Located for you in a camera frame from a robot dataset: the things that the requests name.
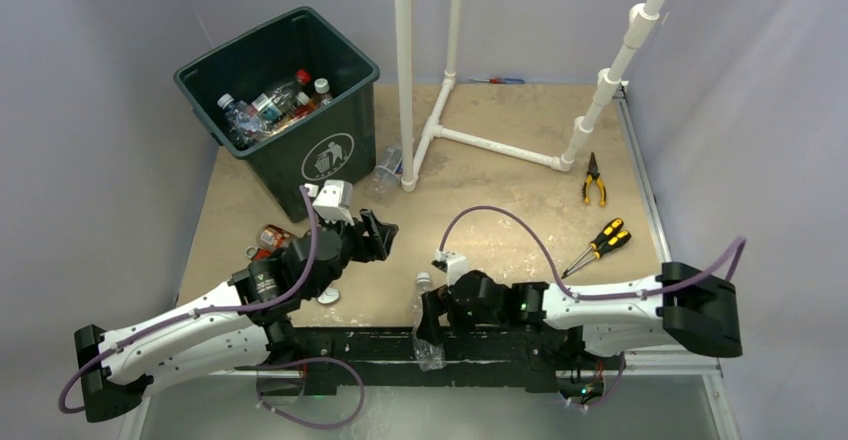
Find crushed clear bottle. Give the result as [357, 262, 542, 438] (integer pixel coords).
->
[410, 272, 446, 372]

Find yellow red tea bottle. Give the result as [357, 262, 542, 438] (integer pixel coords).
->
[272, 92, 315, 134]

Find clear bottle white cap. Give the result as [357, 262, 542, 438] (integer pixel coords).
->
[217, 93, 265, 150]

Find red label water bottle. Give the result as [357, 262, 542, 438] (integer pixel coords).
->
[251, 69, 312, 123]

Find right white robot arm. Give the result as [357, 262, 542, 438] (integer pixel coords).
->
[414, 262, 743, 367]

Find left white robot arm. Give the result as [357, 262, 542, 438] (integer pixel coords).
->
[59, 209, 399, 423]

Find clear bottle near bin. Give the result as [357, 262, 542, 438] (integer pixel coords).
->
[366, 143, 403, 200]

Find dark green trash bin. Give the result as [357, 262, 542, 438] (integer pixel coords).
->
[174, 7, 380, 222]

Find red cap tea bottle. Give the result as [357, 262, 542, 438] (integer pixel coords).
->
[256, 224, 293, 252]

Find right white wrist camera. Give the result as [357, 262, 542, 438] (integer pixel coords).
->
[431, 250, 471, 286]

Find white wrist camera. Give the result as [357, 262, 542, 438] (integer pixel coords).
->
[303, 180, 354, 226]
[431, 250, 471, 286]

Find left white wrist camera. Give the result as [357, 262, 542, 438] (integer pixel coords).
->
[303, 180, 354, 226]

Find red handle adjustable wrench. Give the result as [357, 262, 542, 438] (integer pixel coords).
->
[245, 244, 342, 306]

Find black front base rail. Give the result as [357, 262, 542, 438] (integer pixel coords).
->
[295, 327, 596, 393]

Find purple cable loop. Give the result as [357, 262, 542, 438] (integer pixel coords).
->
[254, 356, 367, 430]

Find yellow handle pliers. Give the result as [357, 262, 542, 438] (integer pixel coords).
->
[582, 152, 607, 207]

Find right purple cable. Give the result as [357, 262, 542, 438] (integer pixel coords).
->
[438, 206, 749, 302]

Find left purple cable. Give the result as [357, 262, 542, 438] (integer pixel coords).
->
[58, 186, 321, 416]

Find white PVC pipe frame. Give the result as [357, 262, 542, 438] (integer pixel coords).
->
[394, 0, 666, 192]

